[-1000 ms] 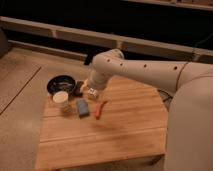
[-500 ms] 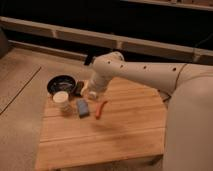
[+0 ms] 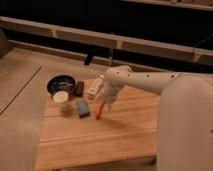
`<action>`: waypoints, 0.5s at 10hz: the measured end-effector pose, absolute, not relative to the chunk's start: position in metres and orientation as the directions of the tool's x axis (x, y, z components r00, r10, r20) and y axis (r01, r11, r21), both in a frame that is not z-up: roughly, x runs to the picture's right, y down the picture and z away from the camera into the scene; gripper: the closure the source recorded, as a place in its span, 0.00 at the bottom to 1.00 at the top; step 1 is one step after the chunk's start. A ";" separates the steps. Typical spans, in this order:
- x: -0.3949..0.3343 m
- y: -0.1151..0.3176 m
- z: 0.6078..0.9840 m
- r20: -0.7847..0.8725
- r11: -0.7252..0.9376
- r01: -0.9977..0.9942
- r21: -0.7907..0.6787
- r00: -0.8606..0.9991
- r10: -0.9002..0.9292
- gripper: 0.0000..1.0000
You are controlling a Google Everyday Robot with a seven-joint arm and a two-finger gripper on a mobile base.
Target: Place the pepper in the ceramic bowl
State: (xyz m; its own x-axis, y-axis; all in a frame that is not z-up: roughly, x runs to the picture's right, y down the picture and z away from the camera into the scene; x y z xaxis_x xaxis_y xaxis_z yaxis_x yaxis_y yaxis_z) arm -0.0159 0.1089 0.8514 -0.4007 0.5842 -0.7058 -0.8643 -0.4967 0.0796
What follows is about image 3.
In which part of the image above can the wooden cutting board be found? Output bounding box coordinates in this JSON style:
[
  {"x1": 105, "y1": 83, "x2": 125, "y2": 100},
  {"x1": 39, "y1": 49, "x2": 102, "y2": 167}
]
[{"x1": 35, "y1": 87, "x2": 159, "y2": 171}]

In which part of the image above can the orange red pepper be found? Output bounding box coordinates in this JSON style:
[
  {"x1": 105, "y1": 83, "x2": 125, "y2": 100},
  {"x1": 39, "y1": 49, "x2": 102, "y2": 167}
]
[{"x1": 95, "y1": 102, "x2": 105, "y2": 120}]

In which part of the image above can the white lidded jar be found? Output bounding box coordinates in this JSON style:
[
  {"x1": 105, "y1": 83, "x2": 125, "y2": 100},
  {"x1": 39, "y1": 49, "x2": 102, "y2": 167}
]
[{"x1": 53, "y1": 91, "x2": 70, "y2": 113}]

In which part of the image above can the small black box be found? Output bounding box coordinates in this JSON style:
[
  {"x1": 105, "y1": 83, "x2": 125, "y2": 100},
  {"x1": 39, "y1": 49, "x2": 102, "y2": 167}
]
[{"x1": 74, "y1": 81, "x2": 84, "y2": 97}]

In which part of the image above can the blue sponge block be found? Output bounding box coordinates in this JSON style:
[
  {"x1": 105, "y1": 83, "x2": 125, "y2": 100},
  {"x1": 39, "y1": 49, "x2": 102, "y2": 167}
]
[{"x1": 76, "y1": 99, "x2": 90, "y2": 118}]

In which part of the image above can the long wooden rail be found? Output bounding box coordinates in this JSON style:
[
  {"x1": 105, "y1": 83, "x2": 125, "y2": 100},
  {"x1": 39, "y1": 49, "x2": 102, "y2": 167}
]
[{"x1": 0, "y1": 16, "x2": 213, "y2": 66}]

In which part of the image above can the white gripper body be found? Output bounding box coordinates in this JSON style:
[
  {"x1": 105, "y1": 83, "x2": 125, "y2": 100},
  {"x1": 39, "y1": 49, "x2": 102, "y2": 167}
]
[{"x1": 95, "y1": 84, "x2": 118, "y2": 108}]

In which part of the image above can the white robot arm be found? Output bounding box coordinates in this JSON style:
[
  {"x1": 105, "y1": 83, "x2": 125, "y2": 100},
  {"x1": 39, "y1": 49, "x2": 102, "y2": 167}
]
[{"x1": 100, "y1": 65, "x2": 213, "y2": 171}]

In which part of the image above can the dark ceramic bowl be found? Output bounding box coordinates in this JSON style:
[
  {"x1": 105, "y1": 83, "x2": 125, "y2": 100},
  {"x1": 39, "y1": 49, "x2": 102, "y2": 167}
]
[{"x1": 47, "y1": 75, "x2": 76, "y2": 95}]

